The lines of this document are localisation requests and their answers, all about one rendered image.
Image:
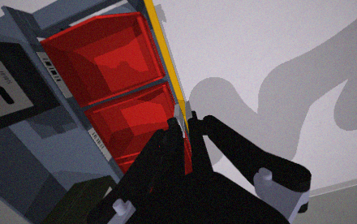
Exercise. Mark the red open bin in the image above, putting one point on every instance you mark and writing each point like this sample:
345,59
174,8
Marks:
126,124
104,55
187,154

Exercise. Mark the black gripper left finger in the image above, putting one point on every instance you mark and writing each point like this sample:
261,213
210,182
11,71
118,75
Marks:
154,163

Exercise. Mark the yellow bar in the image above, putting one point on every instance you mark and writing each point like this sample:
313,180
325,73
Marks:
165,53

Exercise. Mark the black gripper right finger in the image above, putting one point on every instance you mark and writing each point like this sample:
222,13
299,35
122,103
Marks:
283,184

